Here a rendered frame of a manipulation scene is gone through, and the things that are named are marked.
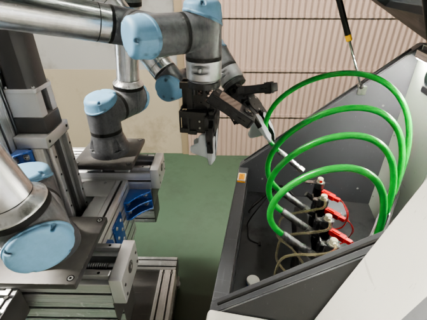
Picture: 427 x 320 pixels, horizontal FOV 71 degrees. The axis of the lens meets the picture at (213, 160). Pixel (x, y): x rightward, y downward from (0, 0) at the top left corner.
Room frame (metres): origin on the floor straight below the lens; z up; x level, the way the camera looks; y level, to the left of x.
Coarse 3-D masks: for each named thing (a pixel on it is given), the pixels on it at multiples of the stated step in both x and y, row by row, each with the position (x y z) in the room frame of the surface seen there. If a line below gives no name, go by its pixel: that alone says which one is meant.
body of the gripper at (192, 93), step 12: (180, 84) 0.63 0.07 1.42; (192, 84) 0.62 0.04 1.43; (204, 84) 0.61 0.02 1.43; (216, 84) 0.62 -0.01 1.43; (192, 96) 0.63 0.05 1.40; (204, 96) 0.62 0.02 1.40; (180, 108) 0.63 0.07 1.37; (192, 108) 0.63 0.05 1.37; (204, 108) 0.63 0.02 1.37; (216, 108) 0.62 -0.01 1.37; (180, 120) 0.62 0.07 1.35; (192, 120) 0.62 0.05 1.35; (204, 120) 0.61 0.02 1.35; (216, 120) 0.62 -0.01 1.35; (180, 132) 0.62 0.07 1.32; (192, 132) 0.61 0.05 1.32; (204, 132) 0.61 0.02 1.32
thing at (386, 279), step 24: (408, 216) 0.33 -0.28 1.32; (384, 240) 0.34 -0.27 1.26; (408, 240) 0.30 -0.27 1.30; (360, 264) 0.35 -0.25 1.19; (384, 264) 0.31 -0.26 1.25; (408, 264) 0.27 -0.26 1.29; (360, 288) 0.31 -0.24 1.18; (384, 288) 0.28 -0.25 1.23; (408, 288) 0.25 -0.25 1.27; (336, 312) 0.32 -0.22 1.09; (360, 312) 0.28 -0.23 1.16; (384, 312) 0.25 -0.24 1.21; (408, 312) 0.22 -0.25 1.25
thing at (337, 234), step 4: (332, 228) 0.54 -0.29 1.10; (332, 232) 0.53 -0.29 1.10; (336, 232) 0.52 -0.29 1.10; (340, 232) 0.52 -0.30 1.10; (332, 236) 0.52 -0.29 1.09; (336, 236) 0.52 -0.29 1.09; (340, 236) 0.51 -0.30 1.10; (344, 236) 0.51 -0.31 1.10; (340, 240) 0.51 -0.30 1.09; (344, 240) 0.50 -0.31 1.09; (348, 240) 0.50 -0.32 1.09; (348, 244) 0.50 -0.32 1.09
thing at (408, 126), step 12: (336, 72) 0.74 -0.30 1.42; (348, 72) 0.73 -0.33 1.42; (360, 72) 0.72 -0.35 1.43; (300, 84) 0.77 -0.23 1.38; (384, 84) 0.70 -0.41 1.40; (396, 96) 0.69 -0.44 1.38; (408, 108) 0.68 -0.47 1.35; (264, 120) 0.80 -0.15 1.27; (408, 120) 0.67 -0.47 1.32; (408, 132) 0.67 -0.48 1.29; (408, 144) 0.67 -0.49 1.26; (408, 156) 0.66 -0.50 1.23
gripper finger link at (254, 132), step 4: (260, 116) 0.81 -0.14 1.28; (260, 120) 0.79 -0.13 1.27; (252, 124) 0.80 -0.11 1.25; (264, 124) 0.79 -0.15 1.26; (252, 128) 0.80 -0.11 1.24; (256, 128) 0.79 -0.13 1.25; (260, 128) 0.78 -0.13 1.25; (264, 128) 0.78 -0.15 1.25; (248, 132) 0.80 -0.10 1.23; (252, 132) 0.80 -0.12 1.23; (256, 132) 0.79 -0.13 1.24; (260, 132) 0.78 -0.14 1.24; (264, 132) 0.77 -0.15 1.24; (268, 132) 0.78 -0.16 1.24; (248, 136) 0.80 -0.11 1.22; (252, 136) 0.79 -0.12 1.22; (256, 136) 0.79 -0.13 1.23; (264, 136) 0.77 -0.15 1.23; (268, 136) 0.77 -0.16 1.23; (268, 140) 0.77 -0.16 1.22
